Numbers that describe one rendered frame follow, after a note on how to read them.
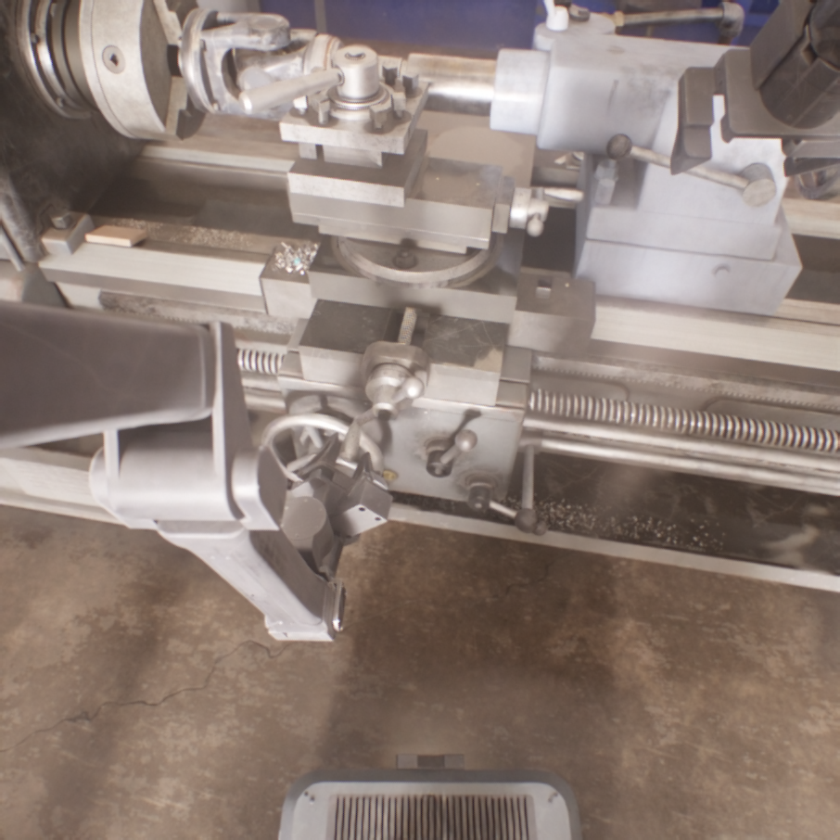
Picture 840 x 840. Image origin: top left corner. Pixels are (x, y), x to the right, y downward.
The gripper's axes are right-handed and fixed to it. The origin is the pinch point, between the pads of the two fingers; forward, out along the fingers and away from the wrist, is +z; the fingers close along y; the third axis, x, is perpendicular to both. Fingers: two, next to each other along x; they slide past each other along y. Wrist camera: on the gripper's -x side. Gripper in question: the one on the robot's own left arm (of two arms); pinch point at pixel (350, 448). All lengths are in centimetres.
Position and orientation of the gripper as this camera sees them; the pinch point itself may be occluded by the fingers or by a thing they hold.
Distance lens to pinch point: 90.3
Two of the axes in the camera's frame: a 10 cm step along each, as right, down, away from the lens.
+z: 1.7, -7.7, 6.2
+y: -7.3, -5.2, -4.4
